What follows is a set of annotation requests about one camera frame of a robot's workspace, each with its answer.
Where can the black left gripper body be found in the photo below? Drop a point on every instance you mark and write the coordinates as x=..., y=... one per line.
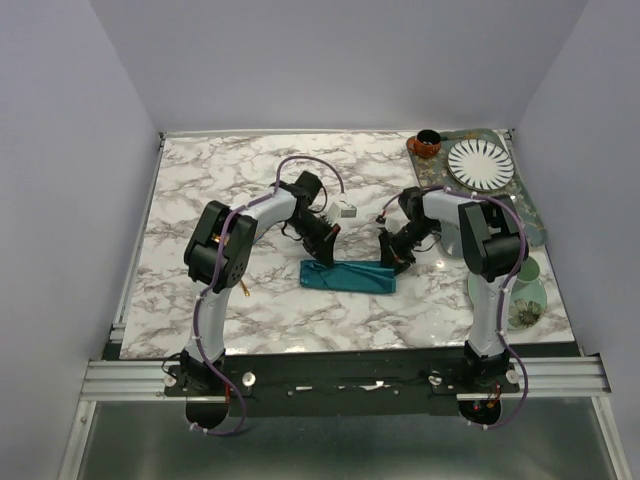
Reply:
x=311, y=229

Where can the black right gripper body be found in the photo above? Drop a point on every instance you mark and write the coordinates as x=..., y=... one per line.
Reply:
x=411, y=235

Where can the teal cloth napkin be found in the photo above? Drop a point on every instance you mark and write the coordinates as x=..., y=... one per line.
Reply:
x=357, y=276

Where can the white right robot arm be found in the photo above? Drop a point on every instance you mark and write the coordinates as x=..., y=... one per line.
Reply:
x=494, y=247

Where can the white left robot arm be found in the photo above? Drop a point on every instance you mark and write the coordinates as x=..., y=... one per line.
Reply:
x=218, y=254

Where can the dark floral placemat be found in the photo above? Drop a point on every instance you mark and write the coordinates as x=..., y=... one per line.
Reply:
x=435, y=171

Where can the orange black cup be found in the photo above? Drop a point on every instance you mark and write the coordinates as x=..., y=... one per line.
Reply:
x=425, y=144

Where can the gold spoon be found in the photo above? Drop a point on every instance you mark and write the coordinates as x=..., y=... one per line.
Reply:
x=245, y=289

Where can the white striped plate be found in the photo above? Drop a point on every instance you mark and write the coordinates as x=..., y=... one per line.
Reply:
x=480, y=165

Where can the mint green small bowl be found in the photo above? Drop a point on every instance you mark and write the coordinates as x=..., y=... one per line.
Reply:
x=529, y=271

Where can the mint green floral plate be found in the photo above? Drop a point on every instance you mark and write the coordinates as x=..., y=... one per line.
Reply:
x=528, y=302

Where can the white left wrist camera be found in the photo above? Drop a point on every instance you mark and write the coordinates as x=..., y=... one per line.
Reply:
x=340, y=210

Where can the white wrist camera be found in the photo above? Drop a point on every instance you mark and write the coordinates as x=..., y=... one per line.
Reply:
x=383, y=222
x=340, y=210

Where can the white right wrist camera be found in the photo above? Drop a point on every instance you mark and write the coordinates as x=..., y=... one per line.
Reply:
x=383, y=222

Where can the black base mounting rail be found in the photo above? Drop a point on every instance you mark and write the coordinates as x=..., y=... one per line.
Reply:
x=375, y=382

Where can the aluminium frame rail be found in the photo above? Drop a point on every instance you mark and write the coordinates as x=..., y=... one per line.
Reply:
x=143, y=381

